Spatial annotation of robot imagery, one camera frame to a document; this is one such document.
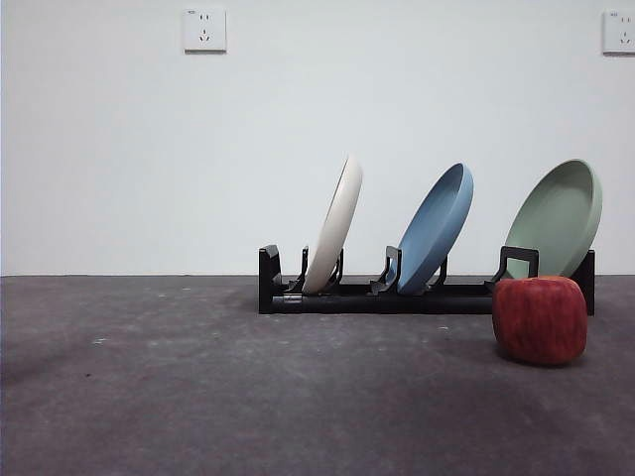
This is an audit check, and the pale yellow plate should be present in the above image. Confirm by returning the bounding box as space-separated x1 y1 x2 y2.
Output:
301 154 364 295

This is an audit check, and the red apple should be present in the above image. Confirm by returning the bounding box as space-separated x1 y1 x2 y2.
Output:
491 275 588 367

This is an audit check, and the black plate rack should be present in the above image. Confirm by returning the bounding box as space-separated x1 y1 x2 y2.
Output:
258 244 596 316

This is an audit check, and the blue plate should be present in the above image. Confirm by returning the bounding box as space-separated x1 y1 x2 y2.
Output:
396 162 475 295

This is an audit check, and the green plate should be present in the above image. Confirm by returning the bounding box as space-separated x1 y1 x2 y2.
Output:
504 158 604 281

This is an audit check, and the white wall socket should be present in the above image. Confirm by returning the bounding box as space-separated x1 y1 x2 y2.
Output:
184 8 229 55
601 10 635 56

